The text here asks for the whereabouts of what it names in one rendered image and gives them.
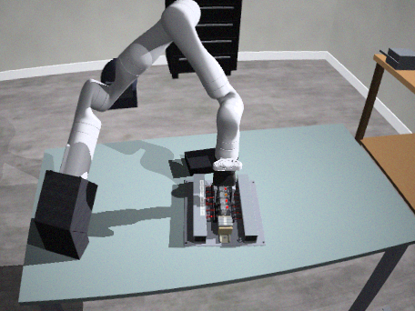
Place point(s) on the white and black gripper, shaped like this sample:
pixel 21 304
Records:
pixel 225 165

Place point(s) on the grey relay with orange button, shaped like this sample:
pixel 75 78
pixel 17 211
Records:
pixel 223 196

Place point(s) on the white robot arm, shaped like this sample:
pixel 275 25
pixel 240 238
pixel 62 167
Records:
pixel 178 21

